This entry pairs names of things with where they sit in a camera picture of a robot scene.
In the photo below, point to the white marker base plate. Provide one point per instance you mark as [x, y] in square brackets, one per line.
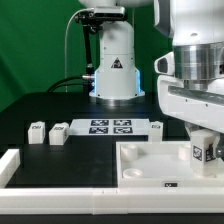
[119, 127]

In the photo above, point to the white square tabletop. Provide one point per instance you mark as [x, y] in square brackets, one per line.
[160, 164]

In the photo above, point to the white U-shaped obstacle fence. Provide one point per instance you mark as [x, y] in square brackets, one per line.
[101, 201]

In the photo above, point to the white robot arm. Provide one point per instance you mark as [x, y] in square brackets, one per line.
[190, 80]

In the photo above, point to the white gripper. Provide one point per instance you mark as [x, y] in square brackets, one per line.
[196, 108]

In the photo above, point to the camera on black stand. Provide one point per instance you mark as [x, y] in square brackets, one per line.
[92, 20]

